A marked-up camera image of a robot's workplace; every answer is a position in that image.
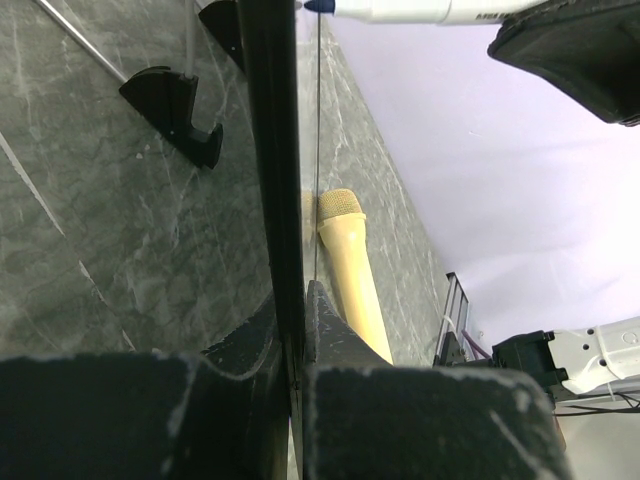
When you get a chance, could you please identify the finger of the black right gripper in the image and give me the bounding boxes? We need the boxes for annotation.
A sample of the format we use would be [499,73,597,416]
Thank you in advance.
[487,1,639,127]

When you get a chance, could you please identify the black whiteboard foot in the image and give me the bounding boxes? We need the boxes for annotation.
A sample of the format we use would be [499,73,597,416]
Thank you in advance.
[198,0,245,73]
[119,66,224,169]

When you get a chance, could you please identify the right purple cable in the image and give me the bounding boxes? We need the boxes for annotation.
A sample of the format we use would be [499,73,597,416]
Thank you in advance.
[459,328,494,362]

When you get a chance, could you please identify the beige toy microphone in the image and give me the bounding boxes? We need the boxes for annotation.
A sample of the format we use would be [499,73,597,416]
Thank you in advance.
[317,188,393,364]

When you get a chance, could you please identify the white whiteboard black frame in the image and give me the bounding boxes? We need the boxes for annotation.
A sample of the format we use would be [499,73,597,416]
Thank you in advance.
[336,20,639,339]

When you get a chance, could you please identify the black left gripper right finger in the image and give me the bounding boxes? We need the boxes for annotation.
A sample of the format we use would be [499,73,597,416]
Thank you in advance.
[302,281,571,479]

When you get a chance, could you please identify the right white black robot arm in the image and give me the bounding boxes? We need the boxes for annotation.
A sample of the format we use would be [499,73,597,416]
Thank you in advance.
[488,1,639,402]

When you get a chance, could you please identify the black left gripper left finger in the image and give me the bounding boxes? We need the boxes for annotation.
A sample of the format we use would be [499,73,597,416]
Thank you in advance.
[1,299,289,479]

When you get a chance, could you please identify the white blue whiteboard marker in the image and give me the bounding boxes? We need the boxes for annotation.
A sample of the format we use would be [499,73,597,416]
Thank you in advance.
[302,0,542,25]

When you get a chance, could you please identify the aluminium rail frame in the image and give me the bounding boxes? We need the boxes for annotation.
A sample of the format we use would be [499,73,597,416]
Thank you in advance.
[433,272,473,366]

